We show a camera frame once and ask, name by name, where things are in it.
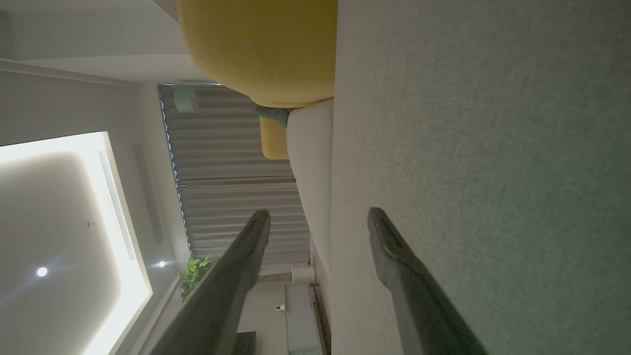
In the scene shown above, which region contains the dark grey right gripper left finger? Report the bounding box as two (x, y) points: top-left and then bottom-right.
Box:
(148, 210), (271, 355)

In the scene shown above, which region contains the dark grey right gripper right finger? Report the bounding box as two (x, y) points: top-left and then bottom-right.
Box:
(367, 208), (489, 355)

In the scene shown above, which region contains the green potted plant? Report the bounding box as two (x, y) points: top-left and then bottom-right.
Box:
(179, 254), (213, 302)

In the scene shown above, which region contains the white ribbed pot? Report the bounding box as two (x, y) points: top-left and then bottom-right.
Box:
(291, 265), (316, 284)

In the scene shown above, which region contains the grey pleated curtain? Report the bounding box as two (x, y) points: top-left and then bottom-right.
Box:
(158, 83), (312, 265)

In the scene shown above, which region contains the long grey sofa seat cushion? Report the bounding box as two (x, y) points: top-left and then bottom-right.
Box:
(286, 99), (334, 273)

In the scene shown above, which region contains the small yellow sofa back cushion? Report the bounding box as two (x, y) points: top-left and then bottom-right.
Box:
(259, 116), (290, 160)

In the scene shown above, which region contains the large grey sofa seat cushion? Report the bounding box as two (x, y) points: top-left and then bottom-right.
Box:
(329, 0), (631, 355)

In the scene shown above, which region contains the teal cloth item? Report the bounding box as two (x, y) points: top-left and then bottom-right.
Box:
(252, 105), (290, 127)

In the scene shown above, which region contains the big yellow sofa back cushion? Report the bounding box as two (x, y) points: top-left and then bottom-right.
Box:
(176, 0), (339, 108)

